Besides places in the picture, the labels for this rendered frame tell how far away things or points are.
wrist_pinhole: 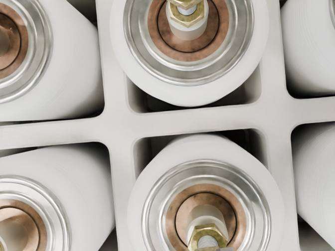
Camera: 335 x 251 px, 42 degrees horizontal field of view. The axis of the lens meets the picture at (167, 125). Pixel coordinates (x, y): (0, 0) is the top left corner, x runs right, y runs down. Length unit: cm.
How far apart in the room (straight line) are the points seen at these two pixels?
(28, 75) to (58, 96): 3
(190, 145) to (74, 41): 9
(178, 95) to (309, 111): 12
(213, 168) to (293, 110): 10
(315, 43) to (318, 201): 10
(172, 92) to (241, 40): 5
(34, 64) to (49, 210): 9
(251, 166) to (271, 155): 7
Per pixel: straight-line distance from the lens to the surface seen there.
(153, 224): 26
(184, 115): 33
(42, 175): 28
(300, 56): 32
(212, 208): 25
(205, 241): 21
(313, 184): 30
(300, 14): 30
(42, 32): 27
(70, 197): 27
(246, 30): 26
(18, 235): 27
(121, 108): 33
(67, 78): 28
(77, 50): 29
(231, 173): 26
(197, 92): 26
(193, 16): 22
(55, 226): 28
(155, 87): 26
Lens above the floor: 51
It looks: 86 degrees down
